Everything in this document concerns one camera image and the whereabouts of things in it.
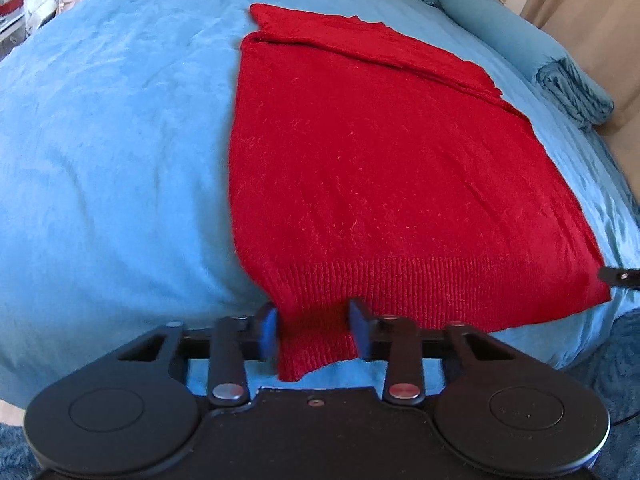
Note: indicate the folded blue blanket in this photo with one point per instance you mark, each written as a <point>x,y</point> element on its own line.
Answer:
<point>520,45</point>

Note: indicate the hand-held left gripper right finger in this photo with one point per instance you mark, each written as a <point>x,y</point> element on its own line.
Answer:
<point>361,325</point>

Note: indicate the blue bed blanket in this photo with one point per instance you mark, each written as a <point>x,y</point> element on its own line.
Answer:
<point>115,160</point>

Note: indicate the blue fuzzy rug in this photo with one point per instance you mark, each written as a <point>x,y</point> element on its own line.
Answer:
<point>612,355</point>

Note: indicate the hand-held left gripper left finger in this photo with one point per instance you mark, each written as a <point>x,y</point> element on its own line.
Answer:
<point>270,327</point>

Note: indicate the beige curtain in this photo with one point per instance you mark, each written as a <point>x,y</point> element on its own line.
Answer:
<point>590,15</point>

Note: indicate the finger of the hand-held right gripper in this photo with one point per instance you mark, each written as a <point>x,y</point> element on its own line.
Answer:
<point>617,275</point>

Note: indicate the red knit sweater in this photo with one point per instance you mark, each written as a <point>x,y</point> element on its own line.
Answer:
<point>400,180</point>

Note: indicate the cluttered white shelf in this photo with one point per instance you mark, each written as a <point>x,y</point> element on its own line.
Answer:
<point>30,10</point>

